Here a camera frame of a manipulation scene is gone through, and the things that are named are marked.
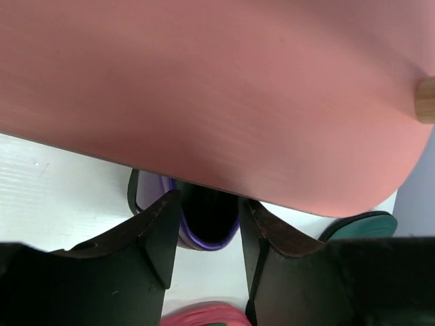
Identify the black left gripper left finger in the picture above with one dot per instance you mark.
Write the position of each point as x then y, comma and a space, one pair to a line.
116, 278

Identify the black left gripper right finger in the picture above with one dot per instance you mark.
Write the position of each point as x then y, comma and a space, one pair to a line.
294, 279

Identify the green loafer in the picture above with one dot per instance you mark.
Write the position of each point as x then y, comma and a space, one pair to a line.
372, 224

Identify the purple loafer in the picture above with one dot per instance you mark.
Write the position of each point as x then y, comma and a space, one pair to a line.
209, 218

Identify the pink three-tier shoe shelf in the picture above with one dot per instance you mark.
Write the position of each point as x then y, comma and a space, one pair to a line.
305, 104

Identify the red flip-flop centre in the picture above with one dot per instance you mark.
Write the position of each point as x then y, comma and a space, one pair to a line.
206, 313

